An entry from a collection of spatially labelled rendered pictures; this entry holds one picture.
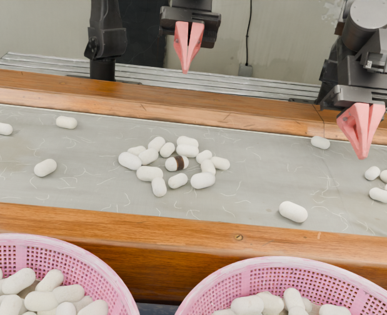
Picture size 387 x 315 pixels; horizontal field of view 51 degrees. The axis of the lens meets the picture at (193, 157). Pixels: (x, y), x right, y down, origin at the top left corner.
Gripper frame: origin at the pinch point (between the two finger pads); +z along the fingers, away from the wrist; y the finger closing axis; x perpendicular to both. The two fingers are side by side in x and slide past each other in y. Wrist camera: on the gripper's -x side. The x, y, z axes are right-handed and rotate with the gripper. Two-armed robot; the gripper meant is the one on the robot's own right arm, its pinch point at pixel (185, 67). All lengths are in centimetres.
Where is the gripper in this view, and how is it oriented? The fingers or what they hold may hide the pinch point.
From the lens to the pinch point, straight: 68.7
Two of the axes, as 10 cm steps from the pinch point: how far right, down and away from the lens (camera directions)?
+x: -1.0, 3.2, 9.4
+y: 9.9, 1.0, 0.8
